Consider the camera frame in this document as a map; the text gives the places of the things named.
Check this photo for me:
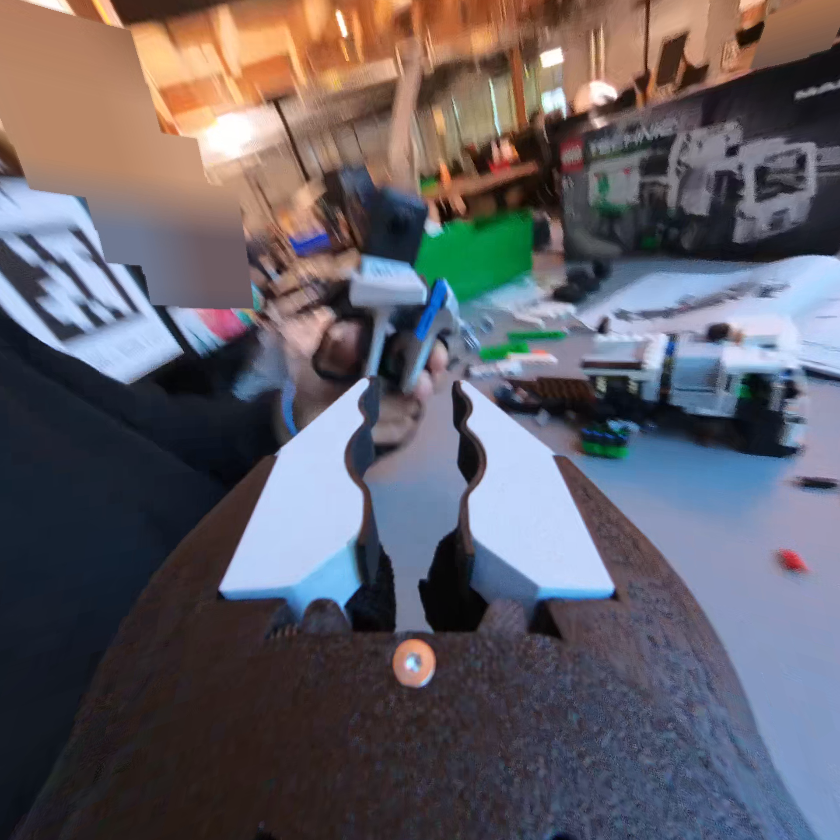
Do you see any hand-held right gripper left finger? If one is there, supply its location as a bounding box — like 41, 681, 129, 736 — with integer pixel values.
218, 377, 382, 614

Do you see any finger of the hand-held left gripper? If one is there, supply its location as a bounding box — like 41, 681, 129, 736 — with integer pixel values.
443, 303, 482, 361
402, 279, 455, 395

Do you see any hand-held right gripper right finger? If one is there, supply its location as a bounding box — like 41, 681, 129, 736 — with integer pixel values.
453, 379, 618, 605

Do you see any person's left forearm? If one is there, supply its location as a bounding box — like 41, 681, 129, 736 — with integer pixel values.
118, 341, 296, 490

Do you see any stack of white lego beams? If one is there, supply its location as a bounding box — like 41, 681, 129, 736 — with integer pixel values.
508, 301, 572, 329

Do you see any green black lego subassembly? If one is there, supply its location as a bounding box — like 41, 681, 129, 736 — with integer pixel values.
579, 420, 632, 460

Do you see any white lego truck model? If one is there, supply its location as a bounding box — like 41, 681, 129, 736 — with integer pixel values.
495, 314, 809, 458

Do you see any lego instruction booklet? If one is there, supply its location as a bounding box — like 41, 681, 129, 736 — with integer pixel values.
577, 255, 840, 378

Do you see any black lego set box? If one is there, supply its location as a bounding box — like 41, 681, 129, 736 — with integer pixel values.
560, 62, 840, 260

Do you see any person's left hand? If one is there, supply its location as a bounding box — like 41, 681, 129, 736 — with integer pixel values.
283, 308, 452, 455

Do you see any green storage bin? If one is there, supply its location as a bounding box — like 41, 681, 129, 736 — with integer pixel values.
415, 210, 534, 303

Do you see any person's dark clothing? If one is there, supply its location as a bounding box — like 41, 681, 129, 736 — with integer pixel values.
0, 308, 296, 840

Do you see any black white patterned sheet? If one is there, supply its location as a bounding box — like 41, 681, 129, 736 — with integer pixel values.
0, 177, 185, 385

